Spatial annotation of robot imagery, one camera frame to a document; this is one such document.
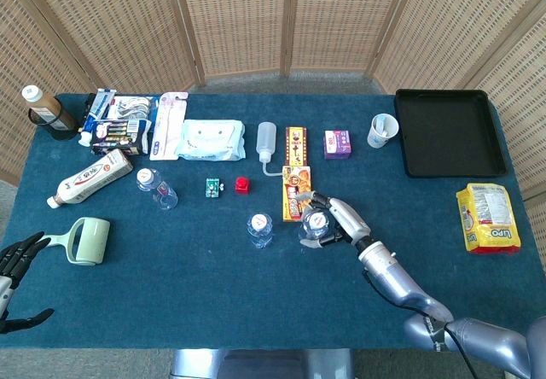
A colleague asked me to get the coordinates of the black-fingered left robot hand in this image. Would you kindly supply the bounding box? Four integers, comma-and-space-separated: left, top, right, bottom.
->
0, 230, 55, 335

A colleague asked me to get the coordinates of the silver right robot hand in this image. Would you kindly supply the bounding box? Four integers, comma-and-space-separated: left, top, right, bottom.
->
298, 190, 372, 250

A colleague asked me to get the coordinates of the clear water bottle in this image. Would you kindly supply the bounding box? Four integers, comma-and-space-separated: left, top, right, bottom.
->
136, 167, 179, 211
246, 212, 274, 249
299, 207, 333, 243

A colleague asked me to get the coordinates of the yellow curry box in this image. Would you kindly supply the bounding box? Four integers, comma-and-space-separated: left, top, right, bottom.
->
282, 165, 314, 223

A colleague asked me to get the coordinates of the green lint roller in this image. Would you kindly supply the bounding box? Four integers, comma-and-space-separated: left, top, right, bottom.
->
40, 217, 112, 267

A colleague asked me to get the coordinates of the purple small box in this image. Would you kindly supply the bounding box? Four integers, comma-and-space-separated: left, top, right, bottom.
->
323, 129, 353, 160

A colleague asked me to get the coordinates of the white paper cup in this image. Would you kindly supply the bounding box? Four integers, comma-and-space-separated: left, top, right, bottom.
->
367, 113, 400, 149

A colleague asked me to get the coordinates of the red brown snack box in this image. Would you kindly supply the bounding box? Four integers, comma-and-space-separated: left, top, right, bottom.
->
285, 126, 308, 167

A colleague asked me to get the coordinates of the white brown milk tea bottle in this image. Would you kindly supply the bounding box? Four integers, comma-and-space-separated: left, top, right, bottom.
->
46, 148, 134, 209

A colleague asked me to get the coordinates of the translucent squeeze wash bottle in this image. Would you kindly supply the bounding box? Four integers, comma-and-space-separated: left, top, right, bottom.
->
256, 121, 286, 178

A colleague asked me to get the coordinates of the black plastic tray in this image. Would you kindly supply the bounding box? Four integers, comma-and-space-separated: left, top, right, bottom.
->
393, 88, 508, 178

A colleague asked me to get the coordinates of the yellow snack bag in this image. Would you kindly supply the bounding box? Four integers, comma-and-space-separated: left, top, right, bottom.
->
455, 182, 522, 255

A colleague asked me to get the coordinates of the small green circuit board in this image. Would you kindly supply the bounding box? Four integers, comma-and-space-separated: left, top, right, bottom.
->
204, 178, 224, 199

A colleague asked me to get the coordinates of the brown drink bottle white cap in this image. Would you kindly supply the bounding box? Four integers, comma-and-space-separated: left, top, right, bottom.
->
21, 85, 78, 131

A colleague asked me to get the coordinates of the battery pack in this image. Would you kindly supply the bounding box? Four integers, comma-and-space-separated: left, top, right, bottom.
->
90, 118, 153, 157

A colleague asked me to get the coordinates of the light blue wet wipes pack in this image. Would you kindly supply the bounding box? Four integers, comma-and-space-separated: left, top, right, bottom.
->
174, 119, 247, 162

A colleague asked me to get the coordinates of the silver robot torso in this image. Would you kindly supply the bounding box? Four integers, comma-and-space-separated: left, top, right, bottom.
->
170, 347, 356, 379

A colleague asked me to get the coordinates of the blue white toothpaste tube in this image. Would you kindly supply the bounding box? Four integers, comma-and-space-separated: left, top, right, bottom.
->
78, 88, 118, 148

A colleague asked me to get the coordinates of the white blister pack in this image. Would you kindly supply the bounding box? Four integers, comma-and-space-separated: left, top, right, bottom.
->
104, 95, 161, 124

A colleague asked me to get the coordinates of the pink toothbrush pack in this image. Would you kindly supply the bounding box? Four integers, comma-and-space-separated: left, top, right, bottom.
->
148, 91, 189, 161

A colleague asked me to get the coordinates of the woven folding screen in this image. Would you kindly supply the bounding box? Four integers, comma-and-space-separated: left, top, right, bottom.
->
0, 0, 546, 243

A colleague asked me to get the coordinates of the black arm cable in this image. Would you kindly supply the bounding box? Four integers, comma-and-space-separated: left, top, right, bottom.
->
362, 270, 479, 379

